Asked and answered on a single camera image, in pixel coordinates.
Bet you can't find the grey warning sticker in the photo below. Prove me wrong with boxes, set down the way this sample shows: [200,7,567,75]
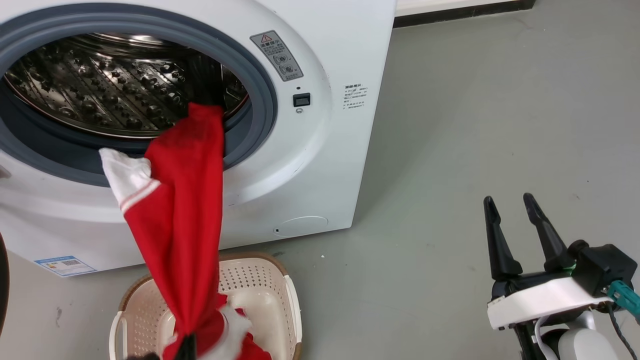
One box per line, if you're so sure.
[250,30,304,82]

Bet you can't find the grey rubber door gasket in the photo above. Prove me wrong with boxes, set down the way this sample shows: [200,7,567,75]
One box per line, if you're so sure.
[0,11,278,188]

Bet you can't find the white front-loading washing machine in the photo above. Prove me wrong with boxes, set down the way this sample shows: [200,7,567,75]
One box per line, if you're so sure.
[0,0,397,278]

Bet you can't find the red and white garment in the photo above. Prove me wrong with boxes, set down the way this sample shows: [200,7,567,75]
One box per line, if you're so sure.
[99,102,273,360]

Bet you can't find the thin black cable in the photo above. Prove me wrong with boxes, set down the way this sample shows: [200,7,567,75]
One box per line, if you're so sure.
[607,304,640,360]

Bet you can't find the teal cable connector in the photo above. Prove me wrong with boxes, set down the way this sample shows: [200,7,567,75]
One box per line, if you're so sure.
[606,280,640,321]

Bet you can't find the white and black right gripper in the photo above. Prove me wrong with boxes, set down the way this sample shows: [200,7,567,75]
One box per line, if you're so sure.
[484,193,613,331]

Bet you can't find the blue energy label sticker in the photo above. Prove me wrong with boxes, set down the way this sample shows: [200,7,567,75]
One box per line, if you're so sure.
[34,256,97,277]

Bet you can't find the round filter cover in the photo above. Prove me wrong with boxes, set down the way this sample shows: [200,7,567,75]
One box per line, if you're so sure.
[274,216,329,237]

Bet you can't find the stainless steel washing machine drum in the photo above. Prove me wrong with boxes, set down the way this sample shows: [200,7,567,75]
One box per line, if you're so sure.
[2,32,250,138]

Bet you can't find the cream plastic laundry basket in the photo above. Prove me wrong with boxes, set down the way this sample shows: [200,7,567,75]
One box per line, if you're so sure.
[109,251,303,360]

